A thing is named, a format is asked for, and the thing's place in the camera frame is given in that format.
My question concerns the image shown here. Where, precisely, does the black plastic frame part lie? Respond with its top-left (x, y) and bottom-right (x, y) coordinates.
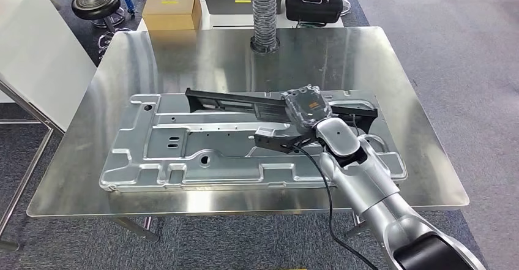
top-left (185, 88), bottom-right (379, 136)

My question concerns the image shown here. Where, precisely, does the steel workbench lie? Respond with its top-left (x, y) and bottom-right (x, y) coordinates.
top-left (25, 26), bottom-right (471, 245)

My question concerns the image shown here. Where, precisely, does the stamped sheet metal panel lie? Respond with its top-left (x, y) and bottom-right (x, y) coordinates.
top-left (98, 89), bottom-right (409, 194)

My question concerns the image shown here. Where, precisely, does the black tool case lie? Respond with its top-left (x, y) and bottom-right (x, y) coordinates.
top-left (284, 0), bottom-right (345, 26)

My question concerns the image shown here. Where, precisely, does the brown cardboard box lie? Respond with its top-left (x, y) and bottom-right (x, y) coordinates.
top-left (141, 0), bottom-right (203, 32)

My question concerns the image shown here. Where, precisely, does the black round stool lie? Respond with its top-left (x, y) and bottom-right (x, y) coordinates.
top-left (71, 0), bottom-right (134, 61)

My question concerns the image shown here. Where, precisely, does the white board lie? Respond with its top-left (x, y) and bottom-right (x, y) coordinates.
top-left (0, 0), bottom-right (98, 133)

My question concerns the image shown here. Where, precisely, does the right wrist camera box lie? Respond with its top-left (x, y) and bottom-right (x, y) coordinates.
top-left (254, 126), bottom-right (321, 156)

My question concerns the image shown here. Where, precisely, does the black camera cable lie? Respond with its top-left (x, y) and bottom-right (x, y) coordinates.
top-left (296, 145), bottom-right (380, 270)

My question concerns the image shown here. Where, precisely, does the corrugated metal hose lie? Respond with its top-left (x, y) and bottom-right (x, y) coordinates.
top-left (249, 0), bottom-right (282, 55)

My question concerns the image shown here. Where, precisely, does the steel tube frame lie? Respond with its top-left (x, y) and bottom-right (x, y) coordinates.
top-left (0, 79), bottom-right (67, 253)

